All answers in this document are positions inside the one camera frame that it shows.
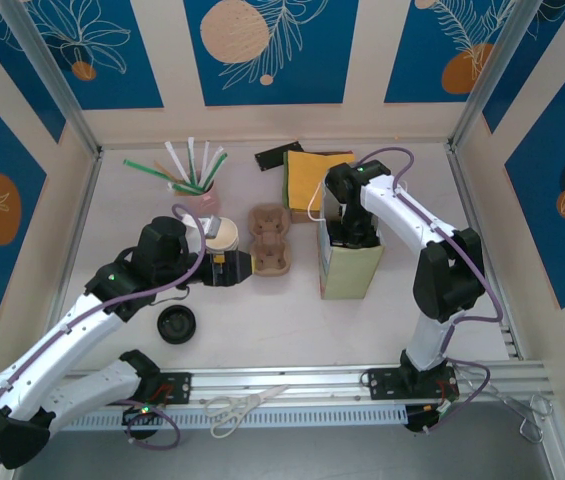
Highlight brown pulp cup carrier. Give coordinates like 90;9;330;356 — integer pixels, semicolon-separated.
247;205;293;277

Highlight white paper takeout bag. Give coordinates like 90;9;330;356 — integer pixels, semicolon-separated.
306;180;386;301

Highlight stack of paper cups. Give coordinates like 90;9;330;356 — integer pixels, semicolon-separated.
205;216;241;257

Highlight pink straw holder cup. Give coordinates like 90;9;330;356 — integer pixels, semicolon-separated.
185;182;222;220

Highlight yellow napkin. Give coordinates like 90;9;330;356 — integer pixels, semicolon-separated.
286;149;357;211

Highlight stack of black lids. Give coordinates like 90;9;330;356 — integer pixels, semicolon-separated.
156;304;198;345

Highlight wooden stir stick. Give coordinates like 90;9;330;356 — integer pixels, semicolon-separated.
153;159;183;182

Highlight green napkin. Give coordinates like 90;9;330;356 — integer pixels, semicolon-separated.
280;149;291;207

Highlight black metal plate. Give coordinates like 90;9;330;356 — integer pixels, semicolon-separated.
254;141;306;173

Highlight small controller board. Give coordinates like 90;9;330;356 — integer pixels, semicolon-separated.
121;399;166;427
405;402;458;435

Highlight metal scissor tongs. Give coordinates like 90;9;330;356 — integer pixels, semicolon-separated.
464;377;556;444

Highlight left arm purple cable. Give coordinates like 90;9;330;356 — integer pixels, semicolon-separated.
0;202;208;474

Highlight aluminium side rail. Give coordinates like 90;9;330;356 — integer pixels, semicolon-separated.
36;149;104;371
446;144;522;361

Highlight aluminium front rail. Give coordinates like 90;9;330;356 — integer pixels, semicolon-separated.
4;362;558;414

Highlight white handled scissors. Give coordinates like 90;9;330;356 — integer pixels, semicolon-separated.
204;383;289;440

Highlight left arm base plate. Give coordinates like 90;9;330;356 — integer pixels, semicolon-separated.
100;372;193;406

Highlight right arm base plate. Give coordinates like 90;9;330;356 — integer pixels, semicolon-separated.
365;368;461;401

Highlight white slotted cable duct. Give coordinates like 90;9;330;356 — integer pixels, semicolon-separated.
26;405;408;432

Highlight aluminium frame post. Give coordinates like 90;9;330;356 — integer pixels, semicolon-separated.
449;0;536;151
0;0;103;156

